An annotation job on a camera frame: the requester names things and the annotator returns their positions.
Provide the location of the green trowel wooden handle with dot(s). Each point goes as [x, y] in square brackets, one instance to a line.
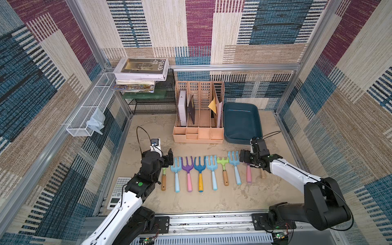
[224, 162]

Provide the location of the dark thin book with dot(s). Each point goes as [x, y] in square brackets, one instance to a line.
[191, 109]

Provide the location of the light blue claw rake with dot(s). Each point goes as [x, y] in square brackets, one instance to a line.
[176, 168]

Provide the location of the dark teal storage box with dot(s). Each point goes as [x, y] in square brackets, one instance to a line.
[241, 123]

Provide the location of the black mesh wire shelf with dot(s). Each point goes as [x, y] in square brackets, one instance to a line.
[161, 101]

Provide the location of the light blue fork rake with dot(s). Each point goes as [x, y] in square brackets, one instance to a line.
[211, 164]

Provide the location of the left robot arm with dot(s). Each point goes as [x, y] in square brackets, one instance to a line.
[129, 219]

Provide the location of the blue rake yellow handle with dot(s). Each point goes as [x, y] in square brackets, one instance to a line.
[200, 167]

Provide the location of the white wire wall basket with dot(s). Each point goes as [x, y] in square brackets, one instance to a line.
[98, 97]

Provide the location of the purple rake pink handle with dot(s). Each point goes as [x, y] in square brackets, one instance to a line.
[188, 166]

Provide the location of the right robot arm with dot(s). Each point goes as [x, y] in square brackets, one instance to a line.
[324, 205]

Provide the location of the purple shovel pink handle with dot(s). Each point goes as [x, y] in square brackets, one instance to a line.
[249, 174]

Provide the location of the white remote keypad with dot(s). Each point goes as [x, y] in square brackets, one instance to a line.
[119, 187]

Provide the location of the stack of books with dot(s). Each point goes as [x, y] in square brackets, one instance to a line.
[139, 75]

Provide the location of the white crumpled cloth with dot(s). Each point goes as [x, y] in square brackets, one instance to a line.
[96, 122]

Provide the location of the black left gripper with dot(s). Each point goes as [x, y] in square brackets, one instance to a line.
[164, 159]

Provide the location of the pink plastic desk organizer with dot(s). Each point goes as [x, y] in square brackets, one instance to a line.
[204, 130]

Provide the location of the white book in organizer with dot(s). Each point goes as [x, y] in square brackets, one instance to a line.
[182, 108]

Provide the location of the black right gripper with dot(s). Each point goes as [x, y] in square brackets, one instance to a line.
[247, 156]

